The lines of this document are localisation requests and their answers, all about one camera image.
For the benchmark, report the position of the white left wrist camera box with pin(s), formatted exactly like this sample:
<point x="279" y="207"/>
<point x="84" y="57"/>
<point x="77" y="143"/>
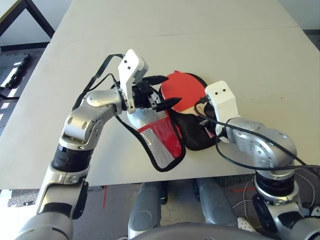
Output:
<point x="127" y="67"/>

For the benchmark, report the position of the red floor tape line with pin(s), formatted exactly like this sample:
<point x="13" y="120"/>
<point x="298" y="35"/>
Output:
<point x="105" y="197"/>

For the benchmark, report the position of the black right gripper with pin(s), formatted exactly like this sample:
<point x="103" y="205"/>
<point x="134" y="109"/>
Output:
<point x="210" y="120"/>

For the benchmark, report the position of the grey robot leg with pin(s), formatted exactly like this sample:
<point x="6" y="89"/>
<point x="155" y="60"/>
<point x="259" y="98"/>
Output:
<point x="145" y="212"/>
<point x="215" y="205"/>

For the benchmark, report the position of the white perforated clog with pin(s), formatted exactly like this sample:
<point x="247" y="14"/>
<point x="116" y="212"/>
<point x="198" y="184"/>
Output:
<point x="246" y="225"/>

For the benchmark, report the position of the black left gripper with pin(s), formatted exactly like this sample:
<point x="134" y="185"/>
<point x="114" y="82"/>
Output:
<point x="142" y="96"/>

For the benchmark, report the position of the grey robot torso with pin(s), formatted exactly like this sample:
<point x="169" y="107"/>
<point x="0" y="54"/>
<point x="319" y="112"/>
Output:
<point x="200" y="233"/>

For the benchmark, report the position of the black support post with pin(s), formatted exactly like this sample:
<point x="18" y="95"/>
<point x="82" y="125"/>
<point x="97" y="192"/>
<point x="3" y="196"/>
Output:
<point x="163" y="192"/>

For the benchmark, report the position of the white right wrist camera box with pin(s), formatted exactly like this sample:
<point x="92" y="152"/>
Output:
<point x="222" y="100"/>

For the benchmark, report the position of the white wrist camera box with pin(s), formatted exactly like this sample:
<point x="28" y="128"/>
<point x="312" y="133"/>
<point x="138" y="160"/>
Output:
<point x="127" y="67"/>
<point x="222" y="100"/>

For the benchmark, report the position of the black metal table frame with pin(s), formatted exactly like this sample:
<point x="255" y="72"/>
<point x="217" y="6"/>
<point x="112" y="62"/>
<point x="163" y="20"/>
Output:
<point x="40" y="17"/>

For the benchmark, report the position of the black flat floor device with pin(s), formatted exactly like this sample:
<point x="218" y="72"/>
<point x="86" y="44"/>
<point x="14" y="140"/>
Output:
<point x="15" y="72"/>

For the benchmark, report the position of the grey robot right leg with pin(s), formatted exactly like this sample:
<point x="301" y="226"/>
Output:
<point x="215" y="205"/>

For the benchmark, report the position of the dark foam floor mat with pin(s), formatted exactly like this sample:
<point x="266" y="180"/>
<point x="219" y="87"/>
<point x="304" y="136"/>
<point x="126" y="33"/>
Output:
<point x="23" y="198"/>

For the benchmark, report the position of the red ping-pong paddle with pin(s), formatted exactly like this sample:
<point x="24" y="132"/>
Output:
<point x="182" y="90"/>

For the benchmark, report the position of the red and black paddle case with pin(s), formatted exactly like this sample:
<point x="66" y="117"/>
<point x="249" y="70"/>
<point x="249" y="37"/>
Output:
<point x="170" y="147"/>

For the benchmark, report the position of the grey plush zipper charm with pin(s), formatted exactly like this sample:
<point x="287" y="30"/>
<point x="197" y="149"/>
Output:
<point x="142" y="120"/>

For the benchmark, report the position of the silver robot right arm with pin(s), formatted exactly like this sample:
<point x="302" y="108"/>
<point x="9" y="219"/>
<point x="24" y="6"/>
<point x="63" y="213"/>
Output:
<point x="262" y="147"/>

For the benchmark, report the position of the grey robot left leg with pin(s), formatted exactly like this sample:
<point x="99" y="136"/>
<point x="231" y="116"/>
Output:
<point x="145" y="212"/>

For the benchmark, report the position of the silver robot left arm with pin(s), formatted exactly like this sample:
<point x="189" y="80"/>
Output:
<point x="75" y="120"/>

